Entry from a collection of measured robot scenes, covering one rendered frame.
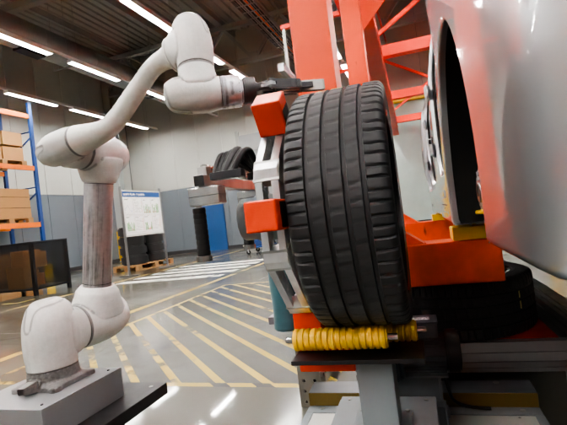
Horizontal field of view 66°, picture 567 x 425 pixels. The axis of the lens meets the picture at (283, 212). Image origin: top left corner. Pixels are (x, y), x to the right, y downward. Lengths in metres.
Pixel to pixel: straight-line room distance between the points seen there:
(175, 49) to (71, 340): 0.97
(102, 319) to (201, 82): 0.92
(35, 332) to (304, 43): 1.42
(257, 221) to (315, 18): 1.15
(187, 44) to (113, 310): 0.97
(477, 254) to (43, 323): 1.49
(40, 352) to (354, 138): 1.16
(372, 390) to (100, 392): 0.86
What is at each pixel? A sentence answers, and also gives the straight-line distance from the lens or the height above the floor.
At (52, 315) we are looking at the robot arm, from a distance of 1.61.
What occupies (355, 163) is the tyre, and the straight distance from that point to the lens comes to 0.95.
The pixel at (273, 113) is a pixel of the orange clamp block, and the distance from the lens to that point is 1.11.
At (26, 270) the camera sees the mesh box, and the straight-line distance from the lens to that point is 9.17.
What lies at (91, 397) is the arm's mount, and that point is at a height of 0.35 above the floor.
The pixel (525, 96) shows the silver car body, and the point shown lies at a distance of 0.54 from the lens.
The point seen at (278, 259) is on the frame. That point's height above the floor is 0.75.
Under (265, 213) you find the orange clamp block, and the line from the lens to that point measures 0.95.
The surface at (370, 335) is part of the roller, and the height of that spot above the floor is 0.52.
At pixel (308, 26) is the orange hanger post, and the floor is 1.60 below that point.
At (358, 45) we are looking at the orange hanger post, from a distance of 3.92.
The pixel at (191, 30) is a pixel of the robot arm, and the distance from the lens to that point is 1.31.
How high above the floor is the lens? 0.84
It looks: 1 degrees up
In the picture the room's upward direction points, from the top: 7 degrees counter-clockwise
